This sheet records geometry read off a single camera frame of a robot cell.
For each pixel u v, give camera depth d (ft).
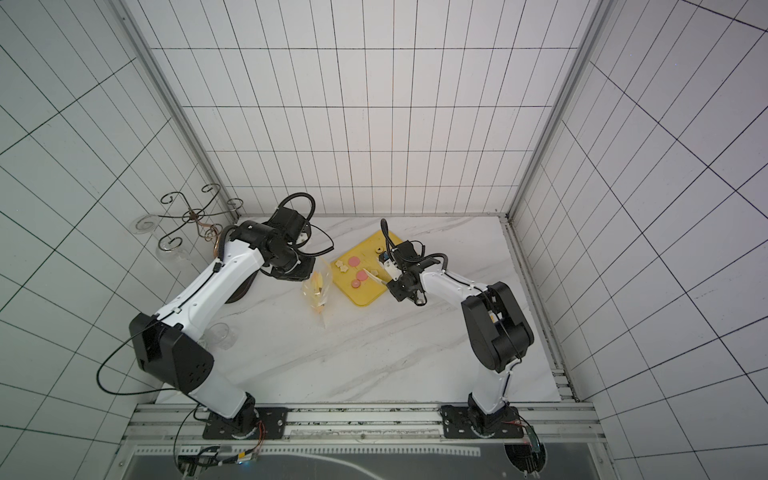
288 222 2.07
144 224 2.39
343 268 3.38
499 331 1.57
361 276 3.30
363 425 2.44
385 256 2.76
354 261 3.50
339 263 3.39
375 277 3.14
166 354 1.38
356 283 3.29
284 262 2.12
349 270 3.38
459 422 2.39
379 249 3.54
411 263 2.42
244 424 2.12
